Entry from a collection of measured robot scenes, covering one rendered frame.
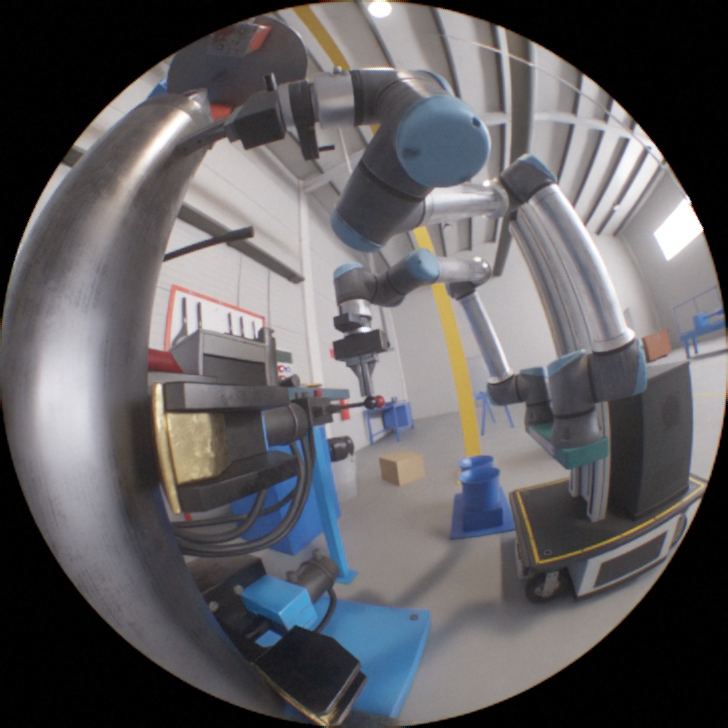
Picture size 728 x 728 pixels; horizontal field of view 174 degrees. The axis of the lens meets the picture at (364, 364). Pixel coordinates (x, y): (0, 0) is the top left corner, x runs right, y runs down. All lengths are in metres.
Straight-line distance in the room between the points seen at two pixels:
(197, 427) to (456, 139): 0.31
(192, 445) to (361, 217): 0.28
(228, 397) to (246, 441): 0.10
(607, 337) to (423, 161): 0.63
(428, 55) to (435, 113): 6.72
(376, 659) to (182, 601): 0.77
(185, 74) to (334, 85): 0.99
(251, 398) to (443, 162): 0.27
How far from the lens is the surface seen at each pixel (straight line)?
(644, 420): 1.00
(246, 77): 1.22
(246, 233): 0.54
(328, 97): 0.33
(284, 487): 1.66
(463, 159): 0.25
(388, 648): 1.00
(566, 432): 0.81
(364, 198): 0.28
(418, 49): 6.83
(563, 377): 0.78
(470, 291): 1.18
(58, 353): 0.22
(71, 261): 0.25
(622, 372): 0.75
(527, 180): 0.76
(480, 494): 1.63
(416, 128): 0.22
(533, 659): 1.09
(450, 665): 1.08
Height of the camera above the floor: 0.97
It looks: 10 degrees up
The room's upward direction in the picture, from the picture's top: 9 degrees counter-clockwise
